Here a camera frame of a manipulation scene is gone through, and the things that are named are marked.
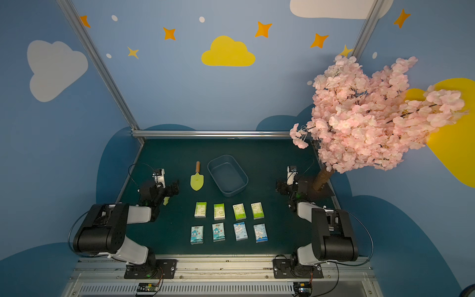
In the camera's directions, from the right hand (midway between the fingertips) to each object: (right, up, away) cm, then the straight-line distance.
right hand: (289, 177), depth 95 cm
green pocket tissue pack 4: (-18, -15, -7) cm, 24 cm away
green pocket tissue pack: (-46, -15, -6) cm, 48 cm away
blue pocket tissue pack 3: (-26, -23, -13) cm, 37 cm away
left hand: (-63, 0, -1) cm, 63 cm away
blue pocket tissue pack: (-46, -24, -13) cm, 53 cm away
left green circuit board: (-63, -41, -23) cm, 79 cm away
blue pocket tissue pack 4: (-17, -24, -13) cm, 32 cm away
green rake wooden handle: (-62, -11, -7) cm, 64 cm away
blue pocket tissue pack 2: (-36, -23, -13) cm, 45 cm away
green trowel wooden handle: (-50, -2, +6) cm, 51 cm away
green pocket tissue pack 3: (-26, -16, -7) cm, 32 cm away
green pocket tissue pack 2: (-36, -16, -7) cm, 40 cm away
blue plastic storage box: (-33, 0, +10) cm, 34 cm away
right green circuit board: (-1, -42, -22) cm, 48 cm away
